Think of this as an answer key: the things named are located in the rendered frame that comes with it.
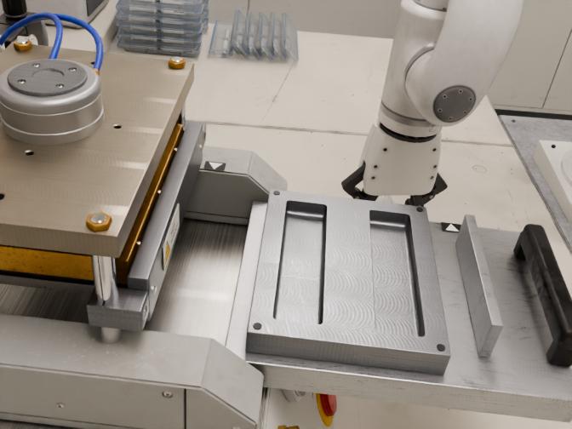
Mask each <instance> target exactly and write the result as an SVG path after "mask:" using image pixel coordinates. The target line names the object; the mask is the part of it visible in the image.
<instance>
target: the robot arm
mask: <svg viewBox="0 0 572 429"><path fill-rule="evenodd" d="M522 11H523V0H402V1H401V4H400V8H399V12H398V20H397V24H396V29H395V33H394V38H393V42H392V50H391V54H390V59H389V63H388V67H387V72H386V80H385V84H384V88H383V93H382V97H381V101H380V109H379V113H378V119H375V120H374V122H373V124H372V126H371V129H370V131H369V134H368V136H367V139H366V141H365V144H364V147H363V151H362V155H361V157H360V161H359V165H358V169H357V170H356V171H354V172H353V173H352V174H350V175H349V176H348V177H347V178H345V179H344V180H343V181H342V182H341V185H342V188H343V190H344V191H345V192H346V193H348V194H349V195H350V196H351V197H352V198H354V199H361V200H369V201H376V199H377V198H378V196H409V195H410V198H407V200H406V201H405V205H412V206H420V207H424V204H426V203H428V202H429V201H431V200H432V199H433V198H435V195H438V194H439V193H440V192H442V191H444V190H445V189H447V187H448V186H447V184H446V182H445V180H444V179H443V177H442V176H441V175H440V174H439V173H438V165H439V160H440V153H441V141H442V131H441V130H442V127H449V126H453V125H456V124H458V123H460V122H462V121H464V120H465V119H466V118H468V117H469V116H470V115H471V114H472V113H473V112H474V110H475V109H476V108H477V107H478V105H479V104H480V102H481V101H482V99H483V97H484V96H485V95H486V94H487V92H488V90H489V88H490V86H491V85H492V83H493V81H494V80H495V77H496V76H497V74H498V72H499V70H500V68H501V66H502V64H503V62H504V60H505V59H506V57H507V55H508V52H509V50H510V48H511V46H512V43H513V41H514V38H515V36H516V33H517V30H518V26H519V22H520V19H521V15H522ZM561 170H562V174H563V177H564V178H565V179H566V181H567V182H568V183H569V185H570V186H571V187H572V148H571V149H570V150H568V151H567V152H566V153H565V154H564V156H563V160H562V162H561ZM362 180H363V189H362V191H360V190H359V189H358V188H357V187H356V185H357V184H358V183H360V182H361V181H362Z"/></svg>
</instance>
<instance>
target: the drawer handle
mask: <svg viewBox="0 0 572 429"><path fill-rule="evenodd" d="M513 252H514V254H515V257H517V258H522V259H526V261H527V263H528V266H529V270H530V273H531V276H532V278H533V281H534V284H535V288H536V291H537V294H538V296H539V299H540V302H541V306H542V309H543V312H544V314H545V317H546V321H547V324H548V327H549V329H550V332H551V335H552V339H553V341H552V344H551V345H550V347H549V349H548V351H547V353H546V356H547V359H548V362H549V363H550V364H556V365H563V366H571V365H572V299H571V296H570V294H569V291H568V288H567V286H566V283H565V281H564V279H563V275H562V273H561V271H560V268H559V266H558V262H557V260H556V257H555V255H554V253H553V251H552V247H551V244H550V242H549V240H548V237H547V235H546V232H545V229H544V228H543V226H541V225H536V224H527V225H526V226H525V227H524V229H523V231H522V232H521V233H520V235H519V238H518V241H517V243H516V246H515V248H514V250H513Z"/></svg>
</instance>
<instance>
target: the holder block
mask: <svg viewBox="0 0 572 429"><path fill-rule="evenodd" d="M245 351H246V352H254V353H262V354H269V355H277V356H284V357H292V358H305V359H312V360H320V361H327V362H335V363H349V364H356V365H363V366H370V367H378V368H386V369H400V370H407V371H414V372H421V373H429V374H436V375H444V373H445V370H446V369H447V366H448V363H449V360H450V357H451V352H450V348H449V338H448V333H447V328H446V322H445V317H444V312H443V302H442V297H441V292H440V287H439V281H438V272H437V267H436V261H435V256H434V251H433V246H432V236H431V231H430V226H429V220H428V215H427V210H426V207H420V206H412V205H405V204H397V203H383V202H376V201H369V200H361V199H354V198H346V197H332V196H324V195H317V194H310V193H303V192H289V191H281V190H274V189H270V191H269V197H268V202H267V207H266V218H265V223H264V228H263V233H262V239H261V245H260V254H259V259H258V265H257V271H256V276H255V286H254V291H253V297H252V302H251V307H250V313H249V323H248V328H247V335H246V347H245Z"/></svg>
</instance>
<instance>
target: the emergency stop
mask: <svg viewBox="0 0 572 429"><path fill-rule="evenodd" d="M319 394H320V400H321V404H322V408H323V412H324V413H325V415H326V416H333V415H334V414H335V412H336V409H337V402H336V396H335V395H329V394H322V393H319Z"/></svg>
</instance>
